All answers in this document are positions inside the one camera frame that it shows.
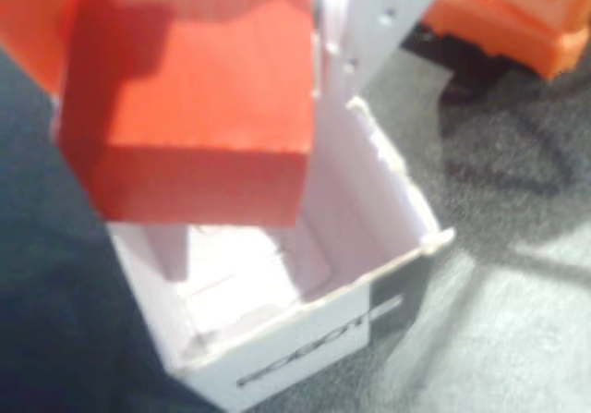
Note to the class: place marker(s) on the orange and white robot arm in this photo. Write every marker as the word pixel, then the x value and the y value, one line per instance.
pixel 508 11

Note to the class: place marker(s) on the red cube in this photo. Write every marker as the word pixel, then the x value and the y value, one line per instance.
pixel 208 108

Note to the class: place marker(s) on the black table mat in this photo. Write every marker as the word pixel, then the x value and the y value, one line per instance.
pixel 508 316

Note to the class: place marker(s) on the white cardboard box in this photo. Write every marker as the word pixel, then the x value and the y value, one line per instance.
pixel 300 348

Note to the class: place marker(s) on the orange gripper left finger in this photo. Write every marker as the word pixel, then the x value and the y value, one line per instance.
pixel 32 15

